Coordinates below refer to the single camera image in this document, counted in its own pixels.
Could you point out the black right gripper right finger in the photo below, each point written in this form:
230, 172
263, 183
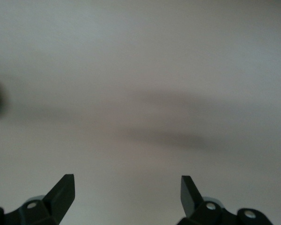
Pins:
201, 213

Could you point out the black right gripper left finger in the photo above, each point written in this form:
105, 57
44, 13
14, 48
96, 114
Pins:
51, 206

